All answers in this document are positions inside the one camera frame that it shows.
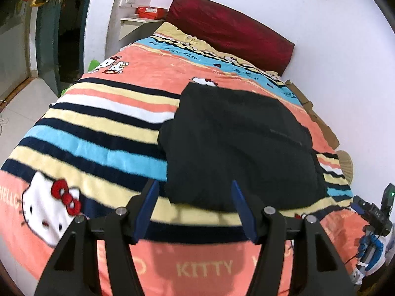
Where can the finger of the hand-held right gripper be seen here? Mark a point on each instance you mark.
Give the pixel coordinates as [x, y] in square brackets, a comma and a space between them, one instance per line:
[360, 205]

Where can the red cardboard box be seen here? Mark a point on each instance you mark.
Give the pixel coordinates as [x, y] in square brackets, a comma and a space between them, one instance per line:
[151, 13]

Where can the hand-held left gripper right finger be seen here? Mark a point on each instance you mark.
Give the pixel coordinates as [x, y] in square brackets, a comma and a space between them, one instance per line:
[245, 215]

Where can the person's right hand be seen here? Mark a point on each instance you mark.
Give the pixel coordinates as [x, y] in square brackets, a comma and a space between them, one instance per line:
[375, 249]

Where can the striped cartoon cat printed blanket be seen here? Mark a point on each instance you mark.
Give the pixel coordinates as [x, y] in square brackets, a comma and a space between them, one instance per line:
[108, 129]

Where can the dark red headboard cushion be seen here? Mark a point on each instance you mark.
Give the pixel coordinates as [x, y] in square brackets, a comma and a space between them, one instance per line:
[228, 27]

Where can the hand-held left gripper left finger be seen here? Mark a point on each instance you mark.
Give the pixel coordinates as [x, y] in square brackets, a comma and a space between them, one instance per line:
[145, 215]

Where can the black hooded jacket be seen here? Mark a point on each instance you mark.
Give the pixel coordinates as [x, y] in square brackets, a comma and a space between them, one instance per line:
[240, 135]

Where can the dark green door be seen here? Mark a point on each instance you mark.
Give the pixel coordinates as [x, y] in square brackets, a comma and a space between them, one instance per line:
[46, 52]

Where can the brown cardboard pieces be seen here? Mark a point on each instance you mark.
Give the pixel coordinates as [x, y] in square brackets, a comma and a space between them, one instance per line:
[321, 123]

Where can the green cloth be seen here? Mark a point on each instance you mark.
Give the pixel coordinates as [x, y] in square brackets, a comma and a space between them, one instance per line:
[93, 64]

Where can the white bedside shelf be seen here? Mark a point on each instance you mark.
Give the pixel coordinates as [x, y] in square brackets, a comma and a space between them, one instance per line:
[132, 27]

